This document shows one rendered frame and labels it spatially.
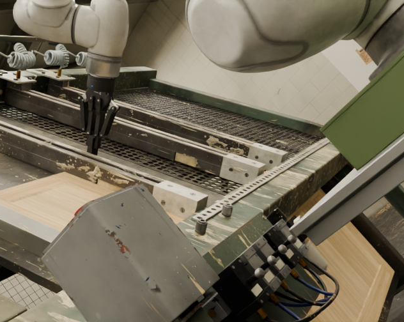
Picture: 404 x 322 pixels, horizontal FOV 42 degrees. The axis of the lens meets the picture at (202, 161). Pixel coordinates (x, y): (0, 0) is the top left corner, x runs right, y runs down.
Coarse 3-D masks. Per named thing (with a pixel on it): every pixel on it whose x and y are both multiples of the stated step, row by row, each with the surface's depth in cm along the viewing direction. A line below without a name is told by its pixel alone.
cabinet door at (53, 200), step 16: (48, 176) 137; (64, 176) 139; (0, 192) 122; (16, 192) 124; (32, 192) 125; (48, 192) 128; (64, 192) 130; (80, 192) 132; (96, 192) 133; (112, 192) 135; (16, 208) 115; (32, 208) 118; (48, 208) 119; (64, 208) 121; (48, 224) 111; (64, 224) 113
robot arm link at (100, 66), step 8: (88, 56) 136; (96, 56) 134; (104, 56) 134; (88, 64) 136; (96, 64) 135; (104, 64) 135; (112, 64) 136; (120, 64) 139; (88, 72) 137; (96, 72) 136; (104, 72) 136; (112, 72) 137
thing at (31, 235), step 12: (0, 204) 111; (0, 216) 106; (12, 216) 107; (24, 216) 108; (0, 228) 105; (12, 228) 104; (24, 228) 103; (36, 228) 104; (48, 228) 105; (12, 240) 104; (24, 240) 103; (36, 240) 101; (48, 240) 100; (36, 252) 102
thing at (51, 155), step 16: (0, 128) 151; (16, 128) 154; (0, 144) 152; (16, 144) 149; (32, 144) 146; (48, 144) 145; (64, 144) 148; (32, 160) 147; (48, 160) 145; (64, 160) 142; (80, 160) 140; (96, 160) 142; (80, 176) 141; (96, 176) 138; (112, 176) 136; (128, 176) 134; (144, 176) 136; (160, 192) 130; (176, 192) 128; (192, 192) 131; (176, 208) 129; (192, 208) 127
